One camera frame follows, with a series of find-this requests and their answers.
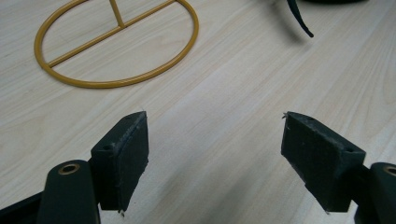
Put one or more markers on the black round object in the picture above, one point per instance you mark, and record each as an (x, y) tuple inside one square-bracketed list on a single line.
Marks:
[(334, 1)]

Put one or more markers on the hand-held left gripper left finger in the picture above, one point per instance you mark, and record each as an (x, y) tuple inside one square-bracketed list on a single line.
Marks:
[(120, 165)]

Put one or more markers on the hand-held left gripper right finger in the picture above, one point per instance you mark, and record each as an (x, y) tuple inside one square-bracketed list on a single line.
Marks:
[(314, 161)]

